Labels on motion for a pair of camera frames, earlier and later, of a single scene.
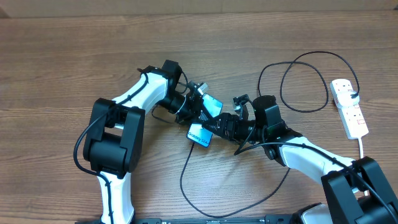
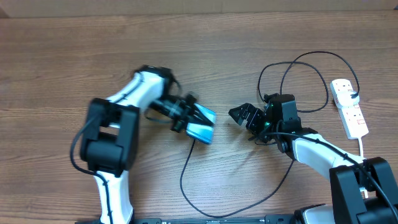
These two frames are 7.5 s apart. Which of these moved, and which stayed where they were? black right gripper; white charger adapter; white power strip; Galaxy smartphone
Moved: Galaxy smartphone; black right gripper
Stayed: white power strip; white charger adapter
